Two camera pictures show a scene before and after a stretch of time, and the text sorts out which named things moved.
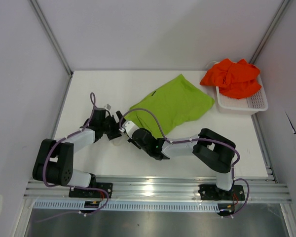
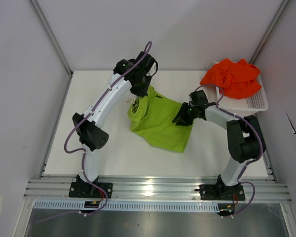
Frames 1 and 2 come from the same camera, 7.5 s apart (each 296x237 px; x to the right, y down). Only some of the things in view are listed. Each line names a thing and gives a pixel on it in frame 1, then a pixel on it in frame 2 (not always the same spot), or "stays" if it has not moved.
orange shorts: x=237 y=80 stays
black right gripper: x=133 y=142 -> x=179 y=116
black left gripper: x=117 y=132 -> x=144 y=92
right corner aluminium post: x=265 y=39 stays
